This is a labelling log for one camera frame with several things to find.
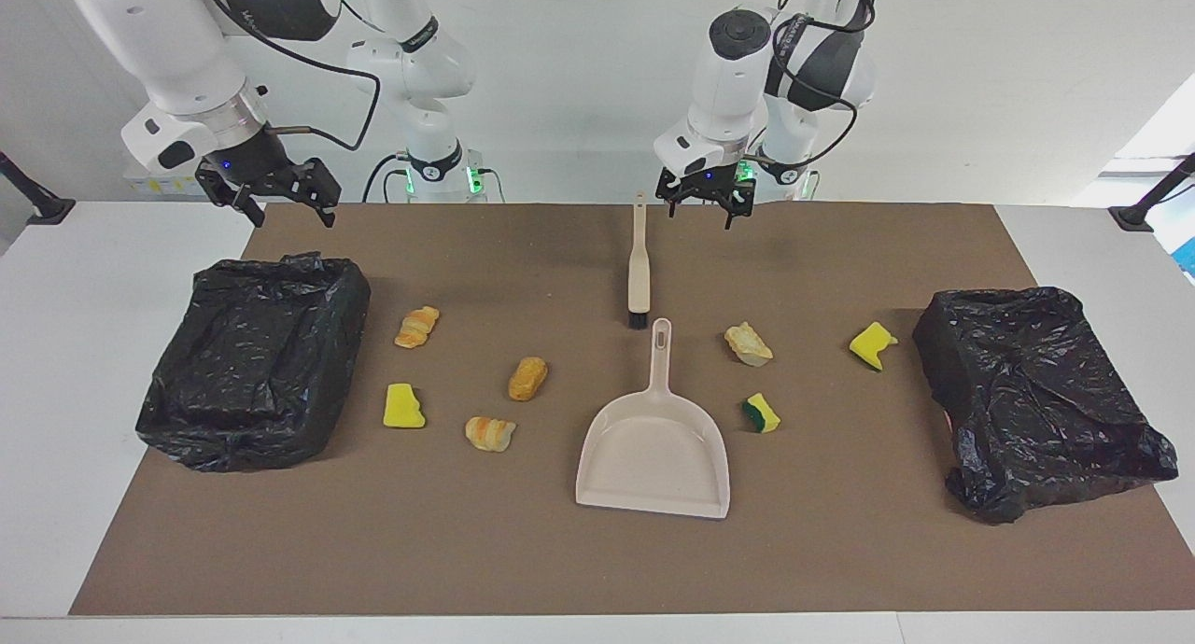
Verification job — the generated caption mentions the beige hand brush black bristles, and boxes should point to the beige hand brush black bristles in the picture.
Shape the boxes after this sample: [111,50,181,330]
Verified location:
[627,191,652,330]

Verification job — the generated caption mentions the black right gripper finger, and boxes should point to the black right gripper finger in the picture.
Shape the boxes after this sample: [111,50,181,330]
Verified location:
[308,157,342,229]
[196,163,266,229]

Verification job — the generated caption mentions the yellow green sponge piece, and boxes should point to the yellow green sponge piece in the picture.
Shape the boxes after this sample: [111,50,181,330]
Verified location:
[849,321,899,371]
[742,392,781,434]

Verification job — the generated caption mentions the bin lined with black bag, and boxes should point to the bin lined with black bag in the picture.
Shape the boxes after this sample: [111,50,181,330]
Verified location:
[135,251,372,473]
[912,286,1180,525]

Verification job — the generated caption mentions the orange striped bread piece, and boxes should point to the orange striped bread piece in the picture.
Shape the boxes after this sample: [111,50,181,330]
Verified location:
[394,305,441,349]

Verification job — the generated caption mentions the beige plastic dustpan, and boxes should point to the beige plastic dustpan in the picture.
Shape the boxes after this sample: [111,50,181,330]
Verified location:
[575,317,731,520]

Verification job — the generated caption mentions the pale crusty bread chunk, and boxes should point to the pale crusty bread chunk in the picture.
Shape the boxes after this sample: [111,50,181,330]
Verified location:
[724,322,774,368]

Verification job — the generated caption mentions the black right base cable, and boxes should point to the black right base cable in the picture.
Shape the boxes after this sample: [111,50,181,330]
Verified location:
[362,154,412,203]

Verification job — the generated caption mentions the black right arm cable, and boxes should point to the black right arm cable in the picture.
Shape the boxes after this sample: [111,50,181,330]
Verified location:
[198,0,382,152]

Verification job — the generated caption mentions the brown table mat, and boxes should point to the brown table mat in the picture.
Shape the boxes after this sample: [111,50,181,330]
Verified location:
[69,203,1195,617]

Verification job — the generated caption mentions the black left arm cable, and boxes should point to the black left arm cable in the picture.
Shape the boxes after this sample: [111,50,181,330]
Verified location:
[770,0,883,171]

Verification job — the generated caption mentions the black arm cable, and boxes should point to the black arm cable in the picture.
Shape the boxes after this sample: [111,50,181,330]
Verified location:
[198,0,382,152]
[770,0,883,171]

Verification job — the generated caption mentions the black clamp stand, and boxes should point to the black clamp stand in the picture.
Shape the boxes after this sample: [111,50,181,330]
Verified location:
[1108,152,1195,232]
[0,149,76,227]

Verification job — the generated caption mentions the brown bread roll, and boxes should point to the brown bread roll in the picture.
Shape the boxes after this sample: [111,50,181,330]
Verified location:
[508,357,549,402]

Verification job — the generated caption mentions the plain yellow sponge piece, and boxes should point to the plain yellow sponge piece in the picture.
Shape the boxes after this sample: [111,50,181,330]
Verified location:
[383,383,427,430]

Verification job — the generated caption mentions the pale striped bread piece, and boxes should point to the pale striped bread piece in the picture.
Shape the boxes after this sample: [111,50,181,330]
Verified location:
[465,416,516,454]

